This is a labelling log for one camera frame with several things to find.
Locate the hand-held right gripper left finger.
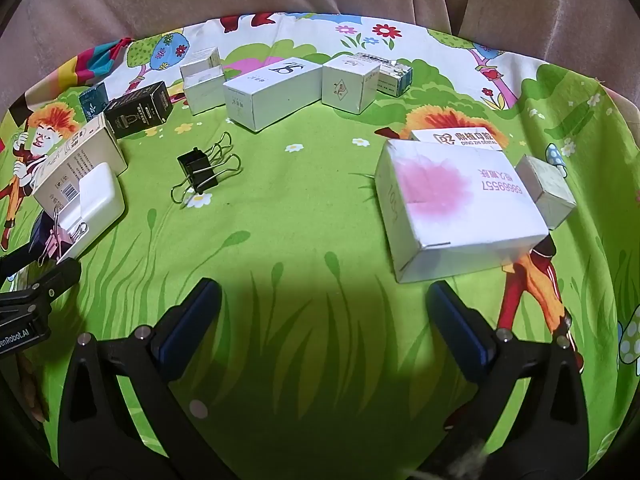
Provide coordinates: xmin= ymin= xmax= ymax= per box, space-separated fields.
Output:
xmin=56 ymin=278 xmax=236 ymax=480

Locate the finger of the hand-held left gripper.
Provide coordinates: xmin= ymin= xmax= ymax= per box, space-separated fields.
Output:
xmin=0 ymin=259 xmax=30 ymax=283
xmin=12 ymin=258 xmax=82 ymax=307

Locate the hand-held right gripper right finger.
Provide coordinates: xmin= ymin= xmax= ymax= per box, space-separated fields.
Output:
xmin=415 ymin=281 xmax=589 ymax=480

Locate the pink binder clip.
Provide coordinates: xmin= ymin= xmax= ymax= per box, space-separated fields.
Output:
xmin=39 ymin=212 xmax=90 ymax=266

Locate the large white box pink blotch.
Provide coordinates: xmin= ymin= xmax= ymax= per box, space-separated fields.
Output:
xmin=375 ymin=139 xmax=551 ymax=284

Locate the black box gold print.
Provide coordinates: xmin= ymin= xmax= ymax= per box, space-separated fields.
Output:
xmin=103 ymin=80 xmax=174 ymax=139

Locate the white box green blue print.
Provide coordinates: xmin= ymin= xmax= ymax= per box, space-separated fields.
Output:
xmin=376 ymin=62 xmax=413 ymax=97

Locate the person's left hand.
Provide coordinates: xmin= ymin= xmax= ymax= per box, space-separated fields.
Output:
xmin=15 ymin=352 xmax=51 ymax=426

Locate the white charger block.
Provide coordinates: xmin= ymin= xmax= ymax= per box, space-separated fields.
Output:
xmin=52 ymin=162 xmax=126 ymax=263

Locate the white box black text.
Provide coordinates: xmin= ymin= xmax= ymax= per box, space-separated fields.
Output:
xmin=31 ymin=112 xmax=128 ymax=211

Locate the black binder clip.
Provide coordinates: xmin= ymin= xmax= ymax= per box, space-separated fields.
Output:
xmin=170 ymin=154 xmax=244 ymax=207
xmin=176 ymin=131 xmax=234 ymax=173

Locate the cartoon printed green blanket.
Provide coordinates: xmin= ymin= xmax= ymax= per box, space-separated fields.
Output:
xmin=0 ymin=10 xmax=640 ymax=480

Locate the small beige box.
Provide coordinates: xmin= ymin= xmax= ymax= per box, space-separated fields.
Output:
xmin=514 ymin=155 xmax=577 ymax=231

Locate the dark teal box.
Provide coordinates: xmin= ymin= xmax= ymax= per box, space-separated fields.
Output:
xmin=78 ymin=82 xmax=111 ymax=123

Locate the white box orange logo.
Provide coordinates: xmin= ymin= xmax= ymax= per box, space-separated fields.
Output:
xmin=410 ymin=127 xmax=503 ymax=152

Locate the small white box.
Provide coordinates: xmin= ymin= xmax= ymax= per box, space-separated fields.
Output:
xmin=180 ymin=46 xmax=222 ymax=79
xmin=183 ymin=66 xmax=228 ymax=115

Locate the long white box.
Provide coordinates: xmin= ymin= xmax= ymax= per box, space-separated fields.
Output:
xmin=222 ymin=56 xmax=323 ymax=132

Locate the white cube box gold emblem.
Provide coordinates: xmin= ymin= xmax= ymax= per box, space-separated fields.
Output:
xmin=321 ymin=55 xmax=382 ymax=113

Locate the grey printed box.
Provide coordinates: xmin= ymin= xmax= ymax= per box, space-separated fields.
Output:
xmin=352 ymin=51 xmax=396 ymax=66

